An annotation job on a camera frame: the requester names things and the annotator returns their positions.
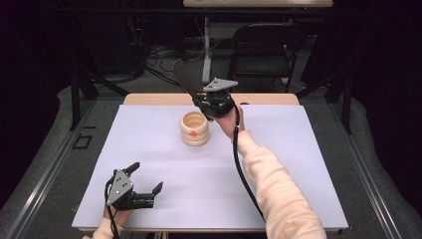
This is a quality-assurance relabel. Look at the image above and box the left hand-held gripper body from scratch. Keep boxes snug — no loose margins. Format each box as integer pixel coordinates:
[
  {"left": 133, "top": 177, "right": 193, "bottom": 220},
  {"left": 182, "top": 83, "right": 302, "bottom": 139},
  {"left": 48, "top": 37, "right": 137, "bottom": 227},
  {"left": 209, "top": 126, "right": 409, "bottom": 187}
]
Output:
[{"left": 105, "top": 168, "right": 155, "bottom": 211}]

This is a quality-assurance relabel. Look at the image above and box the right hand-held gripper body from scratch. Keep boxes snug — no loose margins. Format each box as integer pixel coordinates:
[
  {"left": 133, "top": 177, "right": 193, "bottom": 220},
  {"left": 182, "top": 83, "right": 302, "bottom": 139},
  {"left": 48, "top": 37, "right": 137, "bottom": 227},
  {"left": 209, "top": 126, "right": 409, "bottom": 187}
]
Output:
[{"left": 202, "top": 78, "right": 239, "bottom": 121}]

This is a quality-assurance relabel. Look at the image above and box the cream ribbed holder cup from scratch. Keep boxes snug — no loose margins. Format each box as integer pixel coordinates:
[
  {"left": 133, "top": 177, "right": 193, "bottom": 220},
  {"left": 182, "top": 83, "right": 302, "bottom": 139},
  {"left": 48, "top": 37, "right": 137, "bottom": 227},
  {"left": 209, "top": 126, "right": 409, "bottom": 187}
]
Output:
[{"left": 179, "top": 111, "right": 210, "bottom": 147}]

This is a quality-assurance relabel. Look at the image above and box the person's right hand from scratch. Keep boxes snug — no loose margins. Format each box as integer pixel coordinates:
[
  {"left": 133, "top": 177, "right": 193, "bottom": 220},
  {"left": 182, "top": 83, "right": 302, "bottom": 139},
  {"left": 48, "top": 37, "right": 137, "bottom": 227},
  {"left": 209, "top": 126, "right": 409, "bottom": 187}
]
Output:
[{"left": 212, "top": 105, "right": 247, "bottom": 140}]

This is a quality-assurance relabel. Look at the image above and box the person's left hand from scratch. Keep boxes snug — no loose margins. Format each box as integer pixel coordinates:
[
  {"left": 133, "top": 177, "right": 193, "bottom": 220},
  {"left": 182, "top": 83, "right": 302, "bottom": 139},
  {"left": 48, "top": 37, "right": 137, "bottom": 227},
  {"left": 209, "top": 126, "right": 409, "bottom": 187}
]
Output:
[{"left": 105, "top": 205, "right": 133, "bottom": 228}]

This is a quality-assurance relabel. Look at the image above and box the white table mat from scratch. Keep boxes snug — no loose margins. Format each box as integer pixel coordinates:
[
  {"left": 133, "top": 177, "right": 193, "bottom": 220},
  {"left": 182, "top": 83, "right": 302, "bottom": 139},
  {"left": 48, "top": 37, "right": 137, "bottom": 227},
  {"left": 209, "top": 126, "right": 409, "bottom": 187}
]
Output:
[{"left": 71, "top": 104, "right": 349, "bottom": 231}]

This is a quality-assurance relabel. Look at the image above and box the light wooden table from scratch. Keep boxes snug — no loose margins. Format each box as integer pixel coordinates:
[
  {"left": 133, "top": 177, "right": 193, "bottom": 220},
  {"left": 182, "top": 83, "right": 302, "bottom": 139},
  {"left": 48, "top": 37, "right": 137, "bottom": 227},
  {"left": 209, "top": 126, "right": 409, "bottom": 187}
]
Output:
[{"left": 78, "top": 93, "right": 346, "bottom": 233}]

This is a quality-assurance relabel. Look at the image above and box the black folding chair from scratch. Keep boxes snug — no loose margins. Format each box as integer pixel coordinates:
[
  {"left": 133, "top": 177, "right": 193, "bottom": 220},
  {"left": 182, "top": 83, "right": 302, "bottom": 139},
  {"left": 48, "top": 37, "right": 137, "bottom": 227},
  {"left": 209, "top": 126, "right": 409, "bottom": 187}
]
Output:
[{"left": 227, "top": 22, "right": 308, "bottom": 94}]

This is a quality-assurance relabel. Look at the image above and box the black metal stand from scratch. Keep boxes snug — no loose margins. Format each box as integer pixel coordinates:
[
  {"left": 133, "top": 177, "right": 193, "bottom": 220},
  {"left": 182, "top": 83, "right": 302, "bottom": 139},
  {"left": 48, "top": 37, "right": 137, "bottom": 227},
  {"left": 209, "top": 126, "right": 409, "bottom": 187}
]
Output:
[
  {"left": 68, "top": 19, "right": 131, "bottom": 132},
  {"left": 295, "top": 71, "right": 353, "bottom": 135}
]

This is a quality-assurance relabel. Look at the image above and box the desk with white leg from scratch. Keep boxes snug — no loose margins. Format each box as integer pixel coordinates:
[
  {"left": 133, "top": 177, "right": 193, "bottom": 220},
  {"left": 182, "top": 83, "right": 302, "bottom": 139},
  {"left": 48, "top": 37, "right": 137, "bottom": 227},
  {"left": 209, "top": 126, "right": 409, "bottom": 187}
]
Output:
[{"left": 182, "top": 0, "right": 334, "bottom": 85}]

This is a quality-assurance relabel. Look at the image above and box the left hand-held gripper cable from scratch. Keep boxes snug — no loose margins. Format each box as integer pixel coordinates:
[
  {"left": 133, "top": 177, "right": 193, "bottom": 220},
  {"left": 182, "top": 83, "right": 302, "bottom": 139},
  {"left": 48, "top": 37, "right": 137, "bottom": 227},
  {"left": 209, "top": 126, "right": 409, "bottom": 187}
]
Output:
[{"left": 104, "top": 178, "right": 121, "bottom": 239}]

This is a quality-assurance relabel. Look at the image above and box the hand-held gripper cable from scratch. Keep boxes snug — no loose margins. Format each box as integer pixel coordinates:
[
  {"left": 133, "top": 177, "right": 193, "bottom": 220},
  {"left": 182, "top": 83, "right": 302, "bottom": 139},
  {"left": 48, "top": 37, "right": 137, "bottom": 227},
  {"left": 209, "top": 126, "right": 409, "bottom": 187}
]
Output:
[
  {"left": 232, "top": 103, "right": 267, "bottom": 222},
  {"left": 104, "top": 178, "right": 121, "bottom": 239}
]

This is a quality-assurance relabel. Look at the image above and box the bundle of floor cables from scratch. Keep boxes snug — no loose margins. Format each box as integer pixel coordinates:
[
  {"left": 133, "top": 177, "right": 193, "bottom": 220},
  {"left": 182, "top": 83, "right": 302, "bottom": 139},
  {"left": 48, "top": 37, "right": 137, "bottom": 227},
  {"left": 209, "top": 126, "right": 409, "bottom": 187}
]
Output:
[{"left": 142, "top": 39, "right": 205, "bottom": 94}]

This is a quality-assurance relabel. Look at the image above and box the right hand-held gripper cable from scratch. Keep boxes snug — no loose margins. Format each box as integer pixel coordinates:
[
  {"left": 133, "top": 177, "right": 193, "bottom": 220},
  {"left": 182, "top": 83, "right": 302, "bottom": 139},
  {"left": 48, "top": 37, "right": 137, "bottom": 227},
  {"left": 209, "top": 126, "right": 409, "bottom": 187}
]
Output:
[{"left": 232, "top": 103, "right": 267, "bottom": 222}]

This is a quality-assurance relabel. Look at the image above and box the aluminium floor rail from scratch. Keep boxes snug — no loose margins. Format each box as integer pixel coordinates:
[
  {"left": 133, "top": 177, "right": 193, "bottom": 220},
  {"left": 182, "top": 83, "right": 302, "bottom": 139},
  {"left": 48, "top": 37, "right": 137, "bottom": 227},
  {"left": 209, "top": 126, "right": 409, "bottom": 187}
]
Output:
[
  {"left": 4, "top": 99, "right": 99, "bottom": 239},
  {"left": 326, "top": 101, "right": 402, "bottom": 239}
]

